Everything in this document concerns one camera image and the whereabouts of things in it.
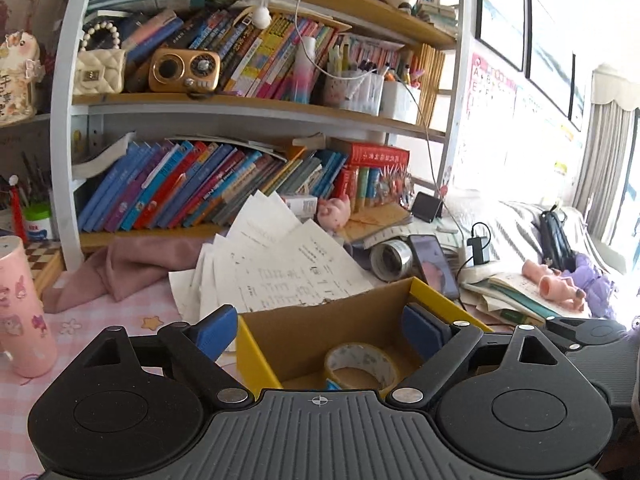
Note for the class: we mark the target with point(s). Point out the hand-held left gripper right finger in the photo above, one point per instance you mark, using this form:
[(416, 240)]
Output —
[(417, 332)]

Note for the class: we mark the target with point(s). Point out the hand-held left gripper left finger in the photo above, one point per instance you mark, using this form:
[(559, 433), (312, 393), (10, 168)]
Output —
[(217, 332)]

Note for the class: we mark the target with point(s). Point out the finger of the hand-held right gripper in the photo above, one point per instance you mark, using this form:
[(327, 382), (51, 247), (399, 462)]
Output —
[(562, 330)]

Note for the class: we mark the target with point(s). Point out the patterned tape roll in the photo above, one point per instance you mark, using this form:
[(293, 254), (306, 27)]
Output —
[(362, 365)]

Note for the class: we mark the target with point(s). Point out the cardboard box with yellow rim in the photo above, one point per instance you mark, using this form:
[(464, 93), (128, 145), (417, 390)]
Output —
[(300, 330)]

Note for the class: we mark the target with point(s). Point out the pink checked desktop cloth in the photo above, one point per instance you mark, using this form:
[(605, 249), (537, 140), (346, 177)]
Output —
[(75, 310)]

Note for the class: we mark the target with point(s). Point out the bare plastic doll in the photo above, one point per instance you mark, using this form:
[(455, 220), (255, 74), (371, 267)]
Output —
[(555, 285)]

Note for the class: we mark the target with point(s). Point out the purple fuzzy garment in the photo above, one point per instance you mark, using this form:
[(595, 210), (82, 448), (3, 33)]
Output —
[(595, 285)]

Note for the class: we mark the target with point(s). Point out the pile of open books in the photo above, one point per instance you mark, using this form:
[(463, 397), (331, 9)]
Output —
[(505, 295)]

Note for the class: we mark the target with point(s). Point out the black smartphone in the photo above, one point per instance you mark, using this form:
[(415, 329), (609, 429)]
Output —
[(434, 265)]

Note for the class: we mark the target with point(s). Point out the silver tape roll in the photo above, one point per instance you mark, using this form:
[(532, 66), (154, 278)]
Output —
[(392, 260)]

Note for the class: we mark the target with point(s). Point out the black bag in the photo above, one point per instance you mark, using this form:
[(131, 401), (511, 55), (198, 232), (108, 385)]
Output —
[(555, 240)]

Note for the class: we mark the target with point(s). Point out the fan of printed paper sheets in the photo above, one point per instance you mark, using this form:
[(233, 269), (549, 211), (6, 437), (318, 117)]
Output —
[(280, 260)]

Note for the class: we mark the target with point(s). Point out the black charger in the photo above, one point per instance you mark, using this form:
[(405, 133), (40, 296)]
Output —
[(480, 250)]

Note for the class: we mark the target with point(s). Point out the striped sofa cover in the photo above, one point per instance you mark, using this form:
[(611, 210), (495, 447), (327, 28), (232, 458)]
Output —
[(515, 230)]

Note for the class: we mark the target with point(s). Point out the brown paper envelope stack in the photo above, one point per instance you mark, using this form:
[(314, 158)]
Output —
[(372, 220)]

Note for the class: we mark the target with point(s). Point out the black phone stand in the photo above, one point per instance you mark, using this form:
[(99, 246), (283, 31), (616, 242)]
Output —
[(427, 207)]

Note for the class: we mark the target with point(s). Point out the pink pig plush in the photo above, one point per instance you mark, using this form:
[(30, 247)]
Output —
[(334, 212)]

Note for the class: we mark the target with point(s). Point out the row of colourful books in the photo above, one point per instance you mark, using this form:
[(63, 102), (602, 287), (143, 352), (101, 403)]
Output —
[(190, 185)]

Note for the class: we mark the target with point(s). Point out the small white barcode box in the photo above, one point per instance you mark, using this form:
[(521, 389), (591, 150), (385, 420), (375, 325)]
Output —
[(299, 205)]

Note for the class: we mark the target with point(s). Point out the green book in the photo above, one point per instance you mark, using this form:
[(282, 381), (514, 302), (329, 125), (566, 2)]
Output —
[(363, 185)]

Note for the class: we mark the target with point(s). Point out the small red book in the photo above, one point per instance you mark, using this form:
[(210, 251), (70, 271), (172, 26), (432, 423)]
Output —
[(345, 182)]

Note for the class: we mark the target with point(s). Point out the large red dictionary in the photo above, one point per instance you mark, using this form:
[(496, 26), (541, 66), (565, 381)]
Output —
[(377, 155)]

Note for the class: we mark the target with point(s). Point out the grey curtain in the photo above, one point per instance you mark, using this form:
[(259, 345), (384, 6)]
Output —
[(605, 150)]

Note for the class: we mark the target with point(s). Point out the wooden chessboard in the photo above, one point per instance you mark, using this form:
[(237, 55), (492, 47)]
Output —
[(42, 260)]

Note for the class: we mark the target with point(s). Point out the pink cartoon cup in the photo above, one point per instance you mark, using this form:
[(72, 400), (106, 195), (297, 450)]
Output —
[(22, 310)]

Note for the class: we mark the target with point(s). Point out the white jar with green lid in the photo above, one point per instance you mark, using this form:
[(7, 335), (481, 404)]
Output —
[(39, 225)]

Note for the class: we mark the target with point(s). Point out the white storage box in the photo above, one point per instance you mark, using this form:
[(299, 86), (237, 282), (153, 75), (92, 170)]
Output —
[(400, 105)]

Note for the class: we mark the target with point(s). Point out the red pen with white topper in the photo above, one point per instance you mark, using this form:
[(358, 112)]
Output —
[(19, 215)]

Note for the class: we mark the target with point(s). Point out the bunch of pens in holder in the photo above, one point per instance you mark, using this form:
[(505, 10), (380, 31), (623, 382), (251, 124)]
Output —
[(32, 185)]

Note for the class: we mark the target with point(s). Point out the yellow book row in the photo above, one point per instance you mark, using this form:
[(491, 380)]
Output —
[(430, 85)]

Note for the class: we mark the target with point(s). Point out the clear pen holder box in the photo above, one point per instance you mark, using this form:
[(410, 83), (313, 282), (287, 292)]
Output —
[(352, 92)]

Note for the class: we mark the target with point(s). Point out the gold retro radio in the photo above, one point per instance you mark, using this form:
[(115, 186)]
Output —
[(184, 71)]

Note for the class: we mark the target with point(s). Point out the white bookshelf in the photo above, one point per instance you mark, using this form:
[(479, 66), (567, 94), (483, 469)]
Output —
[(62, 110)]

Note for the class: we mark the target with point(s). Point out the rainbow gradient bottle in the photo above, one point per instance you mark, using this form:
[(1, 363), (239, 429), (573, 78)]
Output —
[(302, 72)]

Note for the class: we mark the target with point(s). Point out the row of thin bright books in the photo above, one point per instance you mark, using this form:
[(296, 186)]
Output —
[(250, 55)]

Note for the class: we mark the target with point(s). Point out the cream quilted handbag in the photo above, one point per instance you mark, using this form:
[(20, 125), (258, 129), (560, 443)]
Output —
[(100, 72)]

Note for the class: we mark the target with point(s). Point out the white round adapter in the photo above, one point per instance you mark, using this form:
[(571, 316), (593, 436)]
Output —
[(261, 17)]

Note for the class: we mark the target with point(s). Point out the alphabet wall poster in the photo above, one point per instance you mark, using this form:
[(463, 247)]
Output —
[(492, 85)]

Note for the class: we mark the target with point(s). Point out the black picture frame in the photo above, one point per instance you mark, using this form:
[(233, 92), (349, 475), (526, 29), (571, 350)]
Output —
[(500, 10), (550, 50)]

